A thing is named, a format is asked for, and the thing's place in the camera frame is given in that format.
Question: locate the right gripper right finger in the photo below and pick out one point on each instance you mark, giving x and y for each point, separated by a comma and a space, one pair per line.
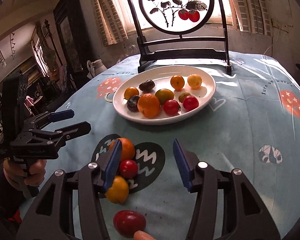
245, 215

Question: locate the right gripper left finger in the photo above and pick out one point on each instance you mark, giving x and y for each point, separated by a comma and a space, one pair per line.
50, 215

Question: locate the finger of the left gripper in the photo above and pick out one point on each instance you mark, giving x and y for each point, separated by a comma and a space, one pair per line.
61, 135
46, 118

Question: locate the dark red apple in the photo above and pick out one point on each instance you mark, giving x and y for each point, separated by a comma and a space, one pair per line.
128, 222

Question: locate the large dark purple mangosteen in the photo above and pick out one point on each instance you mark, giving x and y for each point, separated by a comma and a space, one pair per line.
132, 103

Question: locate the large orange mandarin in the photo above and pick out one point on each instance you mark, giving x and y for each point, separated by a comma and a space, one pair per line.
149, 105

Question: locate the greenish yellow tangerine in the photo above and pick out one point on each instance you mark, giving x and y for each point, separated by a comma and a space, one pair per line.
164, 95

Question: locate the small red cherry tomato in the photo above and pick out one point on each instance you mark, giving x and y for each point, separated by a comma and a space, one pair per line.
171, 107

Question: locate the small yellow kumquat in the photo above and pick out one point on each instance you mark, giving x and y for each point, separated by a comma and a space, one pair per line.
183, 96

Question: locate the yellow spotted round fruit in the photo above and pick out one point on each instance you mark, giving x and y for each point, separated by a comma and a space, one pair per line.
194, 81

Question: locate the person's left hand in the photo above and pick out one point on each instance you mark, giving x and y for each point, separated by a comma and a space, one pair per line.
13, 171

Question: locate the person's right hand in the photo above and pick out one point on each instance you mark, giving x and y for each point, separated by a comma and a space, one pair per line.
141, 235

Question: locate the orange mandarin with stem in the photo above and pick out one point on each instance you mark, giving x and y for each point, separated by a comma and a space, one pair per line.
128, 149

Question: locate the red cherry tomato on table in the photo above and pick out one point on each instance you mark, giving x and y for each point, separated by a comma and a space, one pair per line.
128, 169

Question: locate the light blue patterned tablecloth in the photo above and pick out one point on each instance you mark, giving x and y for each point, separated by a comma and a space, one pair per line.
251, 123

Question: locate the dark framed picture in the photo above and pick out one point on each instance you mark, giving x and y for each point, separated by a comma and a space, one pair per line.
74, 39

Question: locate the left checked curtain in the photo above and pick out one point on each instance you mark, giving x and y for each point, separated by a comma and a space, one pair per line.
110, 21

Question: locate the checked curtain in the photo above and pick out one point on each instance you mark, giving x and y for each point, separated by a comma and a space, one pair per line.
110, 21
252, 16

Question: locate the white oval plate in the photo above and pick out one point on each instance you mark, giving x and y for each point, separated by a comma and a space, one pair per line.
161, 77

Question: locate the round painted screen on stand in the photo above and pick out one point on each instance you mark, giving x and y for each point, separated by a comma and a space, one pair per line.
179, 19

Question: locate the right checked curtain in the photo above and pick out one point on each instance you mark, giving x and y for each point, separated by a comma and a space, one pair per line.
252, 16

